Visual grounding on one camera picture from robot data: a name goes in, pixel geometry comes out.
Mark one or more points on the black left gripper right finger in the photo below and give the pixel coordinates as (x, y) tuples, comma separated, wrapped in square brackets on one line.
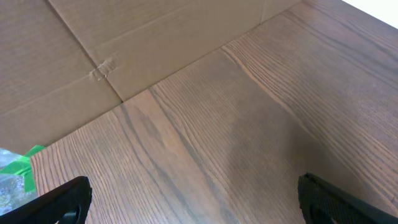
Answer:
[(322, 202)]

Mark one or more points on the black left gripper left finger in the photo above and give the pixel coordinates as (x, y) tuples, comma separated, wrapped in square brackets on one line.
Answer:
[(68, 203)]

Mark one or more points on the green clear plastic bag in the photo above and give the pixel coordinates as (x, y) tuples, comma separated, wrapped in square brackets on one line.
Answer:
[(17, 180)]

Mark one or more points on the brown cardboard box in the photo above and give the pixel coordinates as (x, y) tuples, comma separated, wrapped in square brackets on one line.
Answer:
[(64, 63)]

